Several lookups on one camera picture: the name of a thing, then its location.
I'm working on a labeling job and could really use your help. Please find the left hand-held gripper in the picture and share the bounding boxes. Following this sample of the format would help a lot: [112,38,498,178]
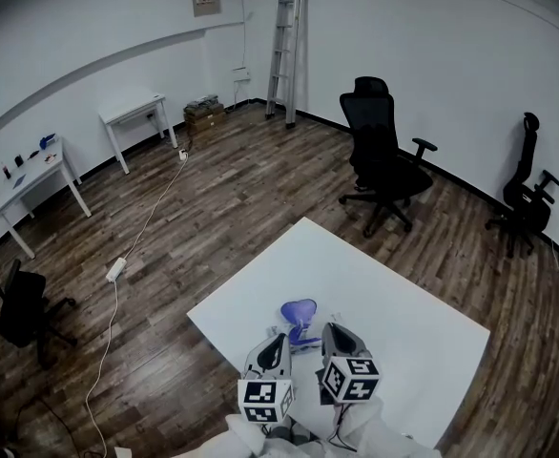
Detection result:
[237,334,296,425]

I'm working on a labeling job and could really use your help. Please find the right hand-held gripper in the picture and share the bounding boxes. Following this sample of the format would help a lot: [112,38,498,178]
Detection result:
[315,322,382,406]

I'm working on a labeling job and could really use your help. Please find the white and blue plastic package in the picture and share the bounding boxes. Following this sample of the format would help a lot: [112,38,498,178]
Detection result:
[265,298,324,351]

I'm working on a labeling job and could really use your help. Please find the person's right forearm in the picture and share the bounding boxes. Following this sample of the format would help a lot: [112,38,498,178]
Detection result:
[329,395,386,452]

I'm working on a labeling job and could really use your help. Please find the person's left forearm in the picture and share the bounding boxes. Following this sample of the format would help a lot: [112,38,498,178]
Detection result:
[224,413,267,458]

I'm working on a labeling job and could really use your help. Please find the large white work table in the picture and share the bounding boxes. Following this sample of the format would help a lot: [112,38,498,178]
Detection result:
[186,216,492,450]

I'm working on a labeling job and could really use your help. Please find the person's white garment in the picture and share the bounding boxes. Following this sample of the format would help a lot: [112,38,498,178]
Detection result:
[170,439,445,458]

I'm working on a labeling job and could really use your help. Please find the white power strip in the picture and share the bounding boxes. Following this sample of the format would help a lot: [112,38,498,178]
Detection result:
[105,257,127,283]

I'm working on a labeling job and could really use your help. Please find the black office chair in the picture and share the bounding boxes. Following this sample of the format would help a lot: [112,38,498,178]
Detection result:
[0,255,78,369]
[339,75,439,239]
[485,111,559,260]

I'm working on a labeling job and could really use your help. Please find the grey flat packets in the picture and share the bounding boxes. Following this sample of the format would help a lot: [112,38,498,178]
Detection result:
[183,94,218,109]

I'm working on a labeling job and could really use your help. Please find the small white table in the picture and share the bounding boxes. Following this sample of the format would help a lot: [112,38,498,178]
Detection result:
[98,92,179,176]

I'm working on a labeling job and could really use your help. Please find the long white side table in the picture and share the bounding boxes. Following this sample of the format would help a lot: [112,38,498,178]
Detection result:
[0,135,93,260]

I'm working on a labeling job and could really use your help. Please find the grey aluminium ladder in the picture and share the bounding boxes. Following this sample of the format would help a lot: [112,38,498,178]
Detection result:
[264,0,308,130]

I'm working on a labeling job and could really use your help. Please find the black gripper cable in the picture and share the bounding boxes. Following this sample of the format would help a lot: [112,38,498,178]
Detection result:
[329,404,360,451]

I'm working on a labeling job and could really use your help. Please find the white power cable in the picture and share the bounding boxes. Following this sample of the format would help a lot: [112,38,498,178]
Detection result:
[85,281,119,458]
[122,158,185,261]

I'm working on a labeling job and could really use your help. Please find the white wall conduit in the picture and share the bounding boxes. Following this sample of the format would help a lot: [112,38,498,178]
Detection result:
[239,0,253,69]

